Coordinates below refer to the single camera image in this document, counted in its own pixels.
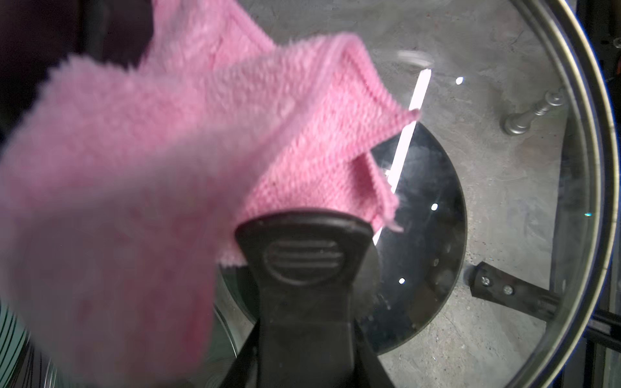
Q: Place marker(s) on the large glass pot lid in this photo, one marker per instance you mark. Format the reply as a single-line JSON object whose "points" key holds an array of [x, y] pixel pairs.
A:
{"points": [[506, 184]]}

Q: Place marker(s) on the black frying pan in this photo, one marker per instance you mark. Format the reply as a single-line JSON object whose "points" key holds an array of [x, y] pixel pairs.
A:
{"points": [[495, 274]]}

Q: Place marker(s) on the small metal knob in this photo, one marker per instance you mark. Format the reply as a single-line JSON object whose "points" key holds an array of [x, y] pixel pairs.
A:
{"points": [[517, 124]]}

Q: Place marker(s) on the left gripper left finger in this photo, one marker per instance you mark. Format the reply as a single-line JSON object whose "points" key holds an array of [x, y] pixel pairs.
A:
{"points": [[244, 371]]}

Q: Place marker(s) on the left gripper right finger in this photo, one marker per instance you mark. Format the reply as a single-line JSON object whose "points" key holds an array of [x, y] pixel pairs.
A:
{"points": [[368, 370]]}

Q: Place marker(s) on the pink fluffy cloth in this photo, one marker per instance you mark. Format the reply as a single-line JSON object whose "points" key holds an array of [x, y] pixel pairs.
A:
{"points": [[121, 189]]}

